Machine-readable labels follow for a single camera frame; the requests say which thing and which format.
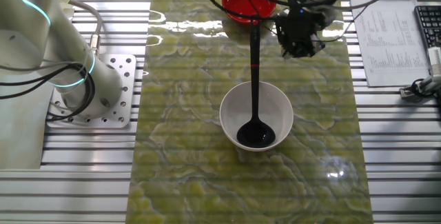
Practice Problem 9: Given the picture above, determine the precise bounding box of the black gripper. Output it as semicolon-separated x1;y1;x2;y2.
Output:
275;0;327;59

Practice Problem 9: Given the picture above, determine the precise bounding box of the black ladle with red accents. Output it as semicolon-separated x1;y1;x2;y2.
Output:
236;19;276;149

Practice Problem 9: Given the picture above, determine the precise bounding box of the red bowl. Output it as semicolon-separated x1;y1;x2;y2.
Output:
221;0;277;25

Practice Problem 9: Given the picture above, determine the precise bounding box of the white bowl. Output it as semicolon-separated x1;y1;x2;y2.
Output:
219;81;294;152

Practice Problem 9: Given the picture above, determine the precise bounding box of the printed table paper sheet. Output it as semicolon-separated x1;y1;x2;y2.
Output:
351;0;431;88

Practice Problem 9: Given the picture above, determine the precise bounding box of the black keyboard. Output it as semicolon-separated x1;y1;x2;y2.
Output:
414;5;441;49

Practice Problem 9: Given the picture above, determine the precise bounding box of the green marble pattern mat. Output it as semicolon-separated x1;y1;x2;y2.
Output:
125;0;375;224

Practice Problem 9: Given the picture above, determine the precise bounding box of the camera mount with black cable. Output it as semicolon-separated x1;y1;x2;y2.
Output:
399;74;441;101

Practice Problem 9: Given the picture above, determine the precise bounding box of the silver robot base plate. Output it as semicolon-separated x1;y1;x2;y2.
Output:
46;53;138;129

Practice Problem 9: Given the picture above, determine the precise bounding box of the grey conduit cable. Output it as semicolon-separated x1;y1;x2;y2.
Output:
67;0;103;56

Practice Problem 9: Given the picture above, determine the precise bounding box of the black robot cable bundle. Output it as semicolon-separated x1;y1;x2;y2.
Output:
0;0;404;121

